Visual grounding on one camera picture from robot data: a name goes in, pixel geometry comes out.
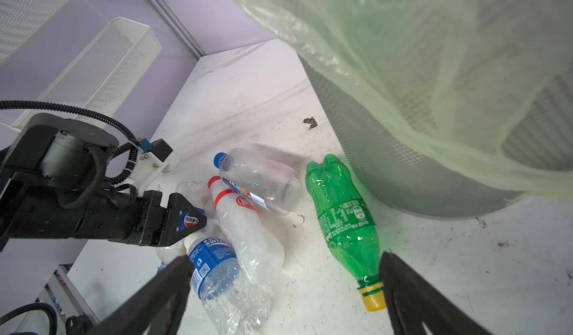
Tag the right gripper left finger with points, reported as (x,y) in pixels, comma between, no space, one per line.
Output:
(157,308)

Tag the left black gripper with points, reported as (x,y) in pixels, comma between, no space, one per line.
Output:
(143,221)

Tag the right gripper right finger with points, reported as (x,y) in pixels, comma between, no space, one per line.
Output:
(415,306)

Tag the green bottle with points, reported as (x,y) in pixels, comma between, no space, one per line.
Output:
(349,230)

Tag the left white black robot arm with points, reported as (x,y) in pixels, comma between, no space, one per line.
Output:
(53,187)

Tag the grey mesh waste bin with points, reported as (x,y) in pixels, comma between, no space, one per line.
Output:
(421,174)

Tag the translucent green bin liner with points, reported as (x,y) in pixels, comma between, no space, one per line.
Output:
(463,71)

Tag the clear bottle blue label angled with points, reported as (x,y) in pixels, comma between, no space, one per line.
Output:
(233,304)

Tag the clear bottle red white label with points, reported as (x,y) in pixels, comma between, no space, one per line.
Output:
(260,254)

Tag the clear bottle blue cap sideways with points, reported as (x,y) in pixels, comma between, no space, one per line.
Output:
(270,184)

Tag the lower white mesh shelf basket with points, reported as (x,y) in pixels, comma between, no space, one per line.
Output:
(102,76)

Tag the white mesh shelf basket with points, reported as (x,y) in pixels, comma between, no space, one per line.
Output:
(21,19)
(102,76)

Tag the upper white mesh shelf basket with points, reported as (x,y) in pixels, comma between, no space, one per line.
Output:
(21,19)

